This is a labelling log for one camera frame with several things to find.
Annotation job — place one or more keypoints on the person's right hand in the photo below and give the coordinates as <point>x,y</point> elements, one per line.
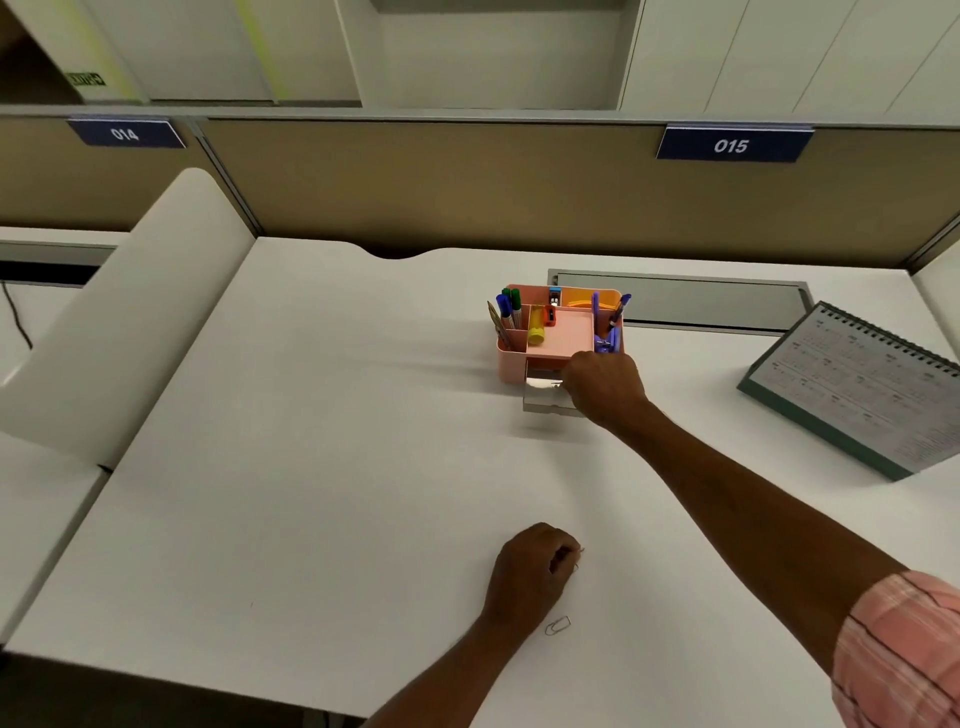
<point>611,390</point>

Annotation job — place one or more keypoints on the person's left hand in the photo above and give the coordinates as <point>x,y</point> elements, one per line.
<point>525,577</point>

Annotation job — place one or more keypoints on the person's right fingers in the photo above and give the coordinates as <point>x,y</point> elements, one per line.
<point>576,379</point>

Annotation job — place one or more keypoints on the person's left fingers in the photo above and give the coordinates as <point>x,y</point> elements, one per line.
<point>564,556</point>

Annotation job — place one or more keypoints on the clear organizer drawer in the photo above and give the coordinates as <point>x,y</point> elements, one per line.
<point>544,394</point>

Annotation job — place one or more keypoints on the person's right forearm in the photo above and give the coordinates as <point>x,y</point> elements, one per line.
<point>735,517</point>

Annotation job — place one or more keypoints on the person's left forearm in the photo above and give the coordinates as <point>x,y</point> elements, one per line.
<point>442,686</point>

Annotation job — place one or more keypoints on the pink desk organizer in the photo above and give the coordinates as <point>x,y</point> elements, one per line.
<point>570,334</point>

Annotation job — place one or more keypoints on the yellow highlighter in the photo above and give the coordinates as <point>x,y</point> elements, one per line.
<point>536,328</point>

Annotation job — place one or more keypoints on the red pencil sharpener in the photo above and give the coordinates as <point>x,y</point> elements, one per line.
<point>550,316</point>

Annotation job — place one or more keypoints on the silver paper clip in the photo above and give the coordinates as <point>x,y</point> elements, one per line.
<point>558,626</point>

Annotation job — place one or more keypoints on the purple pen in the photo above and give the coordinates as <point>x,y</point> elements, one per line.
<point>595,311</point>

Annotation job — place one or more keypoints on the wooden ruler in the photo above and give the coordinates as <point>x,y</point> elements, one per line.
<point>499,326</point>

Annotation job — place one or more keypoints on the green marker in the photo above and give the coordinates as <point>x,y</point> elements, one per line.
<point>514,304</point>

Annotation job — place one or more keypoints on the blue marker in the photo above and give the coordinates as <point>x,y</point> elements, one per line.
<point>505,309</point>

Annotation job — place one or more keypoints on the beige desk partition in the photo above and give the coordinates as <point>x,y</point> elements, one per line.
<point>487,187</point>

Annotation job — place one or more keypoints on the blue number sign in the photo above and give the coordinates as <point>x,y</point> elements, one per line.
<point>126,133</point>
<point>733,144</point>

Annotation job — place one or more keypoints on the green desk calendar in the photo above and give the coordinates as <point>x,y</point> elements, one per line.
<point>862,390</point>

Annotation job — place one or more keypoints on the pink plaid shirt sleeve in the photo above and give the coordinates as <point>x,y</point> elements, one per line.
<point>900,652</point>

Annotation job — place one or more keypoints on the white side divider panel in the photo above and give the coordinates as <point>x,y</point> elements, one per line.
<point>120,322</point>

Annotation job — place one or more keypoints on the green label sticker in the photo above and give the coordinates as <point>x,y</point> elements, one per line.
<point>82,78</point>

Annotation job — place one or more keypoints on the white wall cabinets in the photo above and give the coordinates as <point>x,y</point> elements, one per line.
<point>487,52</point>

